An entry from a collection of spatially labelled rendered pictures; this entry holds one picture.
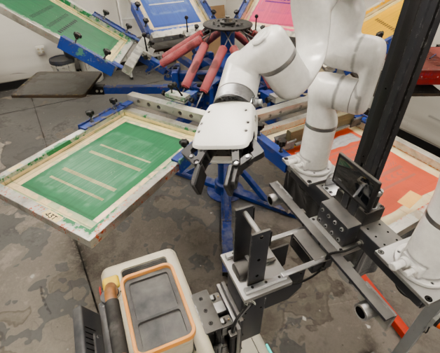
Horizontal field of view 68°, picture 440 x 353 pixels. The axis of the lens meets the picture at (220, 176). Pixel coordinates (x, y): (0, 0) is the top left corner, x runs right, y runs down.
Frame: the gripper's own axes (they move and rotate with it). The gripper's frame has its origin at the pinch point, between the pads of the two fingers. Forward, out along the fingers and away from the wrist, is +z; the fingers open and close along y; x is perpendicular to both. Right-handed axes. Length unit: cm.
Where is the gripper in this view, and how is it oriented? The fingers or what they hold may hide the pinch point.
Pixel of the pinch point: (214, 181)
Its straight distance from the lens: 50.8
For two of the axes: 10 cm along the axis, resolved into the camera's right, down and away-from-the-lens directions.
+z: -2.1, 8.3, -5.2
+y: -9.4, -0.2, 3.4
